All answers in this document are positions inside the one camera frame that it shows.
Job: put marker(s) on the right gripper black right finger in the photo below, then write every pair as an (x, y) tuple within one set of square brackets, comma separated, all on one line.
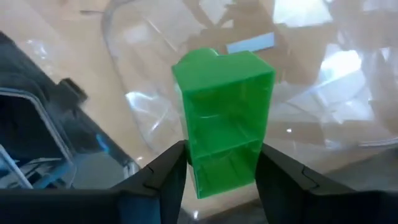
[(311, 205)]

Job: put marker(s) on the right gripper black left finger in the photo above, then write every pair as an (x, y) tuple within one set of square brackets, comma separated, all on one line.
[(93, 208)]

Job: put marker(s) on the green two-stud block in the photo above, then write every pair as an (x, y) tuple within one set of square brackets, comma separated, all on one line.
[(224, 124)]

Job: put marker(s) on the clear plastic bin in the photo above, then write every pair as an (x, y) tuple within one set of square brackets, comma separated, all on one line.
[(149, 102)]

